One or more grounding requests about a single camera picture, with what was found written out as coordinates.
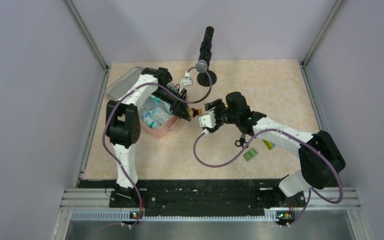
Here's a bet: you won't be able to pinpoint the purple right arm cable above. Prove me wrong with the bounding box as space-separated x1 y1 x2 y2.
193 128 345 228

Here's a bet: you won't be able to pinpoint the black handled scissors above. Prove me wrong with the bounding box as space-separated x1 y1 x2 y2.
234 133 248 149

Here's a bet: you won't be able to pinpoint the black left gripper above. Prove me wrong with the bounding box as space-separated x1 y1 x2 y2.
151 86 191 121

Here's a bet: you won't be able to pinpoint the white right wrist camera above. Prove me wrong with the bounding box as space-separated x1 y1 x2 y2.
198 111 216 129

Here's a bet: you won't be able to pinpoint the small green box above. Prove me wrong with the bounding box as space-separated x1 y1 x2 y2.
242 148 258 162

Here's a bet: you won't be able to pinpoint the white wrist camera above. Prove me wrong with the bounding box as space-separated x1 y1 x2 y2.
180 77 194 89
198 111 216 129

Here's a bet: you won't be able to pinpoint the black microphone on stand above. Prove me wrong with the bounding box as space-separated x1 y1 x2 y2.
195 26 217 87

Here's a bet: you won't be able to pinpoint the white bottle green label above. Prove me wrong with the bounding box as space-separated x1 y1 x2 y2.
144 118 161 129

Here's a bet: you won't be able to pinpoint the pink medicine kit case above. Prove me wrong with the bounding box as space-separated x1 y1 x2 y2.
105 66 180 138

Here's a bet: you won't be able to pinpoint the brown bottle orange cap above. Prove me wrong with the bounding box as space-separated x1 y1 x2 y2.
187 107 203 118

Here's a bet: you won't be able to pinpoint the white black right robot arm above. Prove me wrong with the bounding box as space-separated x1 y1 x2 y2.
198 91 346 206

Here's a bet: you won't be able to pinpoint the blue packet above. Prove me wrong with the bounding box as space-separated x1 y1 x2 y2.
142 107 171 125

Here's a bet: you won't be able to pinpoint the colourful toy block stack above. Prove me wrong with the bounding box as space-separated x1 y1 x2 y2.
263 140 276 150

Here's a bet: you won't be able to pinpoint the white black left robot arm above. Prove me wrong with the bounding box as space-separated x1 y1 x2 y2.
102 67 192 207

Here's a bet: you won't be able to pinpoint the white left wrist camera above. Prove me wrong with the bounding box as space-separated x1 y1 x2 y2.
180 77 194 89

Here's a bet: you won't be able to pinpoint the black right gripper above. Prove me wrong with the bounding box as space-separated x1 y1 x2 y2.
205 99 240 132

